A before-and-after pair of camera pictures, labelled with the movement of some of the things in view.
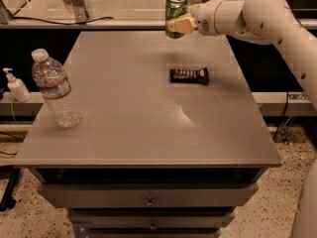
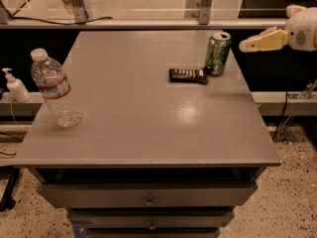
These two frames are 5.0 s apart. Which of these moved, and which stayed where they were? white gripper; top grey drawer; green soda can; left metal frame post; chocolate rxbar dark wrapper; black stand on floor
Moved: green soda can; white gripper
Stayed: top grey drawer; chocolate rxbar dark wrapper; left metal frame post; black stand on floor
